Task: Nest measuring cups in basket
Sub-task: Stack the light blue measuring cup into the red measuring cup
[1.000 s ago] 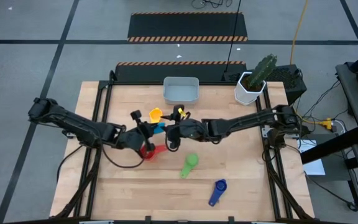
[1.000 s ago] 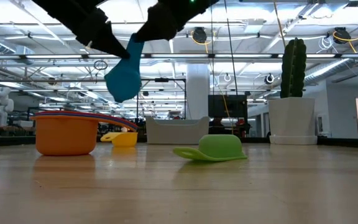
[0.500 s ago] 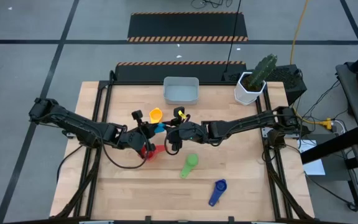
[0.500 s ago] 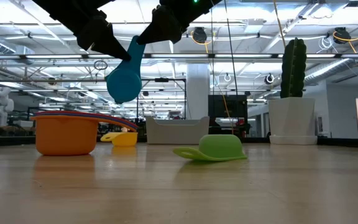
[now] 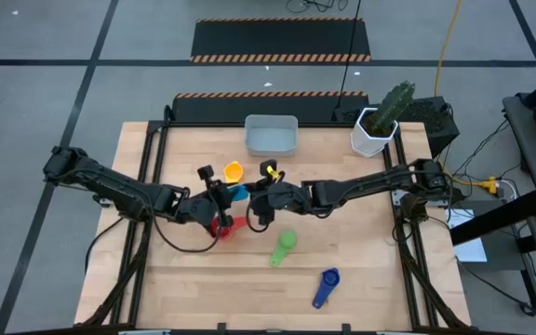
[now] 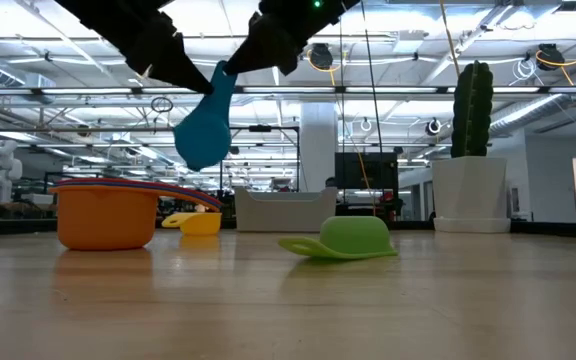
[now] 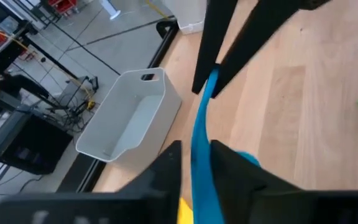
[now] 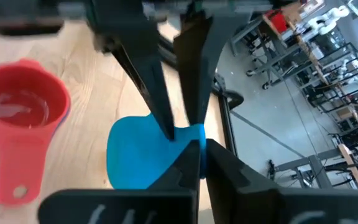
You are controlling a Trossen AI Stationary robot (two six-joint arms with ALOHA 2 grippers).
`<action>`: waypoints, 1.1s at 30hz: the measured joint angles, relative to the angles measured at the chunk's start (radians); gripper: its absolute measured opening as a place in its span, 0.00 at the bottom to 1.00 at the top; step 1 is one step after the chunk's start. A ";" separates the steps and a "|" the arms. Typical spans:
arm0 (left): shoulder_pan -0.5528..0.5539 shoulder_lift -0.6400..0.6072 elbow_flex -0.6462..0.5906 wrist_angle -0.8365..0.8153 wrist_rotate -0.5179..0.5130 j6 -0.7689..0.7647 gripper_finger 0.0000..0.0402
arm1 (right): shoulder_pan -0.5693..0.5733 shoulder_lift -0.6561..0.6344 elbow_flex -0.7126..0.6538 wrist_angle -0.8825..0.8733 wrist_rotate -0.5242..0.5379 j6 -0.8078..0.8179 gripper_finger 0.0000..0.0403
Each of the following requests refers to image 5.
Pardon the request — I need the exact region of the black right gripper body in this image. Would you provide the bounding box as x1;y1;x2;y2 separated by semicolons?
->
253;159;307;225

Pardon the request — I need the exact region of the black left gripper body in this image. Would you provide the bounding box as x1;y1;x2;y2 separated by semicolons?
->
174;164;235;239

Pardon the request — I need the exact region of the light blue measuring cup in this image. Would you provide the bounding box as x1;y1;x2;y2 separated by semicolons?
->
228;183;251;203

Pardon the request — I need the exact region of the yellow measuring cup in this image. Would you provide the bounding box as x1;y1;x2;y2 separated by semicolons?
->
222;160;245;185

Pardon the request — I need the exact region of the red measuring cup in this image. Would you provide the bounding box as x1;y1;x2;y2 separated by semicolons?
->
210;214;249;242

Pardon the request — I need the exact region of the green measuring cup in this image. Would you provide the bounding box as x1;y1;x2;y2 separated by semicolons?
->
268;229;299;269

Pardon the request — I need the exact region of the small dark blue measuring cup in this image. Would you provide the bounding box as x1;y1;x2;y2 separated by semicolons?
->
311;267;342;311

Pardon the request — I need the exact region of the grey plastic basket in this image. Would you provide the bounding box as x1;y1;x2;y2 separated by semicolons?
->
243;114;300;158

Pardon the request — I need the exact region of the black hazard-striped floor ramp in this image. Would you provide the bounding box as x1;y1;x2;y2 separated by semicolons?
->
190;17;372;65
170;90;370;125

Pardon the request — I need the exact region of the white planter pot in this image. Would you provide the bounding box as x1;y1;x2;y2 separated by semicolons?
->
350;106;400;158

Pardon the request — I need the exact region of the green cactus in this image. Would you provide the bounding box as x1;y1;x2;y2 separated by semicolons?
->
368;79;416;137

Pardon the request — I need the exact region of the black mesh computer case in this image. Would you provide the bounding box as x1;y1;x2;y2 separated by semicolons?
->
332;96;461;158

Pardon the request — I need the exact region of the white paper sheet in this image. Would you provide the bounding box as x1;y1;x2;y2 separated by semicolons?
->
444;208;489;263

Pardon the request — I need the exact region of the black desk support bar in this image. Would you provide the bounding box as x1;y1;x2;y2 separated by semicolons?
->
449;189;536;247

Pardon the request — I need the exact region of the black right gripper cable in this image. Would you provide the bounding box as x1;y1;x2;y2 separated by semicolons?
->
246;204;270;234

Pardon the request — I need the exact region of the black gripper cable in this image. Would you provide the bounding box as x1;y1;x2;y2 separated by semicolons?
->
246;204;270;234
153;216;223;255

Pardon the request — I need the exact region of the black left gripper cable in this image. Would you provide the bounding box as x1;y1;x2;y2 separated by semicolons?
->
153;216;223;255

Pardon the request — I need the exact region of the black aluminium table frame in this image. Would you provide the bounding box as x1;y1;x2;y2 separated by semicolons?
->
74;105;473;332

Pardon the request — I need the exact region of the black hanging cable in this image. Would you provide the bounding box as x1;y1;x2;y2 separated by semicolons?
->
334;0;363;111

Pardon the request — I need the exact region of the yellow hanging cable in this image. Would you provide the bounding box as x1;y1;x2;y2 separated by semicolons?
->
433;0;501;195

